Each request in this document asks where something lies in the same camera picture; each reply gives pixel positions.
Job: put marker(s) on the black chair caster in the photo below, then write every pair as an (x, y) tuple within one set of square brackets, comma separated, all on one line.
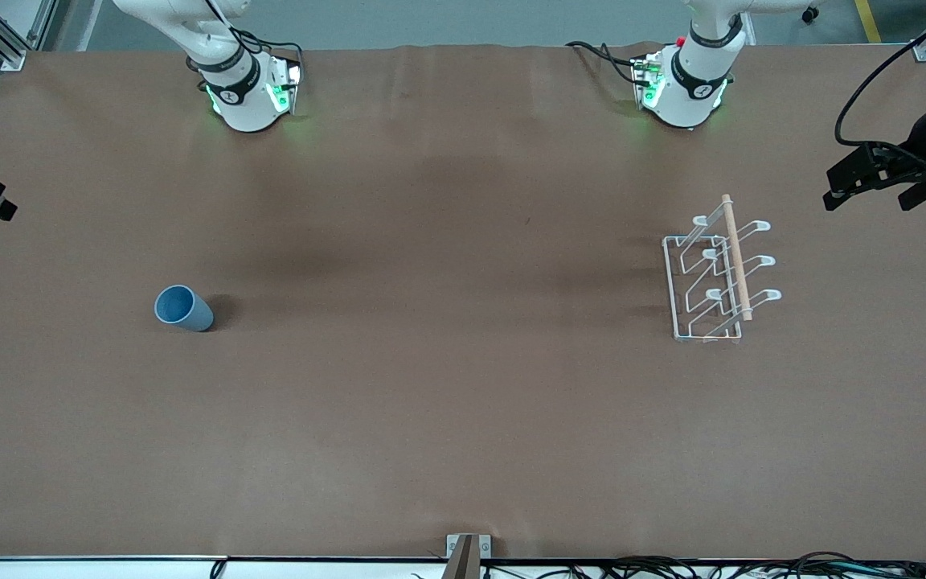
[(811, 13)]

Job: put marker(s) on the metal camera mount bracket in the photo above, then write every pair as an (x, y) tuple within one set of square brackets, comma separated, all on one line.
[(467, 555)]

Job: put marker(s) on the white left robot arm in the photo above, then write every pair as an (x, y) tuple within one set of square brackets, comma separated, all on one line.
[(688, 96)]

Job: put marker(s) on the blue plastic cup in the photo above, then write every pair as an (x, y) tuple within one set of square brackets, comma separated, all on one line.
[(183, 308)]

